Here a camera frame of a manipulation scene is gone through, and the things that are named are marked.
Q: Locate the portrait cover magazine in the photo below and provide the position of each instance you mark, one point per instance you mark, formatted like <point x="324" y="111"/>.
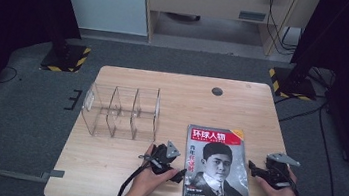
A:
<point x="217" y="170"/>

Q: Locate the grey floor tape strip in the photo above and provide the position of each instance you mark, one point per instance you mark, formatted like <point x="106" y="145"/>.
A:
<point x="55" y="174"/>

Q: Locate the yellow-black striped stand base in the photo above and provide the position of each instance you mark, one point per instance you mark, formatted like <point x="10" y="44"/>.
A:
<point x="293" y="85"/>
<point x="66" y="59"/>

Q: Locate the black tape floor mark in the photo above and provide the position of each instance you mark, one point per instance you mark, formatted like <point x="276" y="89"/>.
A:
<point x="74" y="100"/>

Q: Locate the beige wooden desk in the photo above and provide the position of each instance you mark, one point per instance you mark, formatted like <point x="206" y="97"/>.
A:
<point x="214" y="2"/>

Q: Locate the dark round table grommet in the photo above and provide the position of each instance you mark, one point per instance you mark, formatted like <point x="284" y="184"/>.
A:
<point x="217" y="91"/>

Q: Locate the clear acrylic divided organizer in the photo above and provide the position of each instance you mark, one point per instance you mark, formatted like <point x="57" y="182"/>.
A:
<point x="120" y="115"/>

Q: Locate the grey label on desk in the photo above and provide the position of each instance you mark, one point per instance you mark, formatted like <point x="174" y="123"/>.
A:
<point x="252" y="16"/>

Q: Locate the person's left hand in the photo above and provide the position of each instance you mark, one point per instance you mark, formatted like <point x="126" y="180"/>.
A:
<point x="147" y="183"/>

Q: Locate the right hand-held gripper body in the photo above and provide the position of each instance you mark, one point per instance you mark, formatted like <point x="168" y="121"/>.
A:
<point x="276" y="174"/>

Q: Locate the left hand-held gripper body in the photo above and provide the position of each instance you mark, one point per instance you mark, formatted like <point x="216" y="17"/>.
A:
<point x="162" y="157"/>

